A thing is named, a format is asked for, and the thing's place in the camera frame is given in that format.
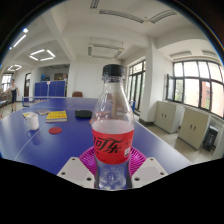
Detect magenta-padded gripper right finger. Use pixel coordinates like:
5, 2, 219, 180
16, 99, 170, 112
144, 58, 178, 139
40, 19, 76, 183
127, 146, 169, 190

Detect table tennis net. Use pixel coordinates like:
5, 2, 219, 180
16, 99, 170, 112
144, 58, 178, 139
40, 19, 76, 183
21, 95, 68, 108

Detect clear bottle with red label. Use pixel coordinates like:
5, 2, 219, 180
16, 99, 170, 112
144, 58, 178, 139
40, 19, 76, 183
90, 63, 136, 191

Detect black bin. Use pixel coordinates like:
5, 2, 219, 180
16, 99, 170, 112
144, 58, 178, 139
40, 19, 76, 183
202, 124, 219, 153

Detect white ceramic mug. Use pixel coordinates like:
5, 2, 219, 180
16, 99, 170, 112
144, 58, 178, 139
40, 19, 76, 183
23, 113, 40, 131

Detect ceiling air conditioner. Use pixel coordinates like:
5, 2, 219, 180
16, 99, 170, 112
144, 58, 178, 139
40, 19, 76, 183
87, 41, 125, 60

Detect blue partition boards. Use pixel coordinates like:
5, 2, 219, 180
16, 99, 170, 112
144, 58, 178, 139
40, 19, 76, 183
34, 80, 67, 98

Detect black table tennis paddle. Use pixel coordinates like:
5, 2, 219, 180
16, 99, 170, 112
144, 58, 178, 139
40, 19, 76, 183
74, 109, 93, 120

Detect group of ceiling lights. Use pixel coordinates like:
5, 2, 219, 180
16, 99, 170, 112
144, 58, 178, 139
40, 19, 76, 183
6, 26, 58, 73

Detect person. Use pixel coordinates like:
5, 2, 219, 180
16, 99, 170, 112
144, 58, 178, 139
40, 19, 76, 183
8, 78, 20, 113

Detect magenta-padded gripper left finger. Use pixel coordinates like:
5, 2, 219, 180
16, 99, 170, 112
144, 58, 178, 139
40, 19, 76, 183
56, 146, 98, 190

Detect large black-framed window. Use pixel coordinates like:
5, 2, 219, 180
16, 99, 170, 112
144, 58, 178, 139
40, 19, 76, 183
165, 59, 224, 119

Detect tall black-framed glass doors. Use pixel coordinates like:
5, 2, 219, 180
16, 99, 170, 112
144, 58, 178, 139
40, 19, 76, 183
127, 59, 147, 113

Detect beige two-door cabinet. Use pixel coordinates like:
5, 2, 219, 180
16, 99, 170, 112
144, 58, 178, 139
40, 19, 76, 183
177, 106, 212, 150
153, 100, 183, 134

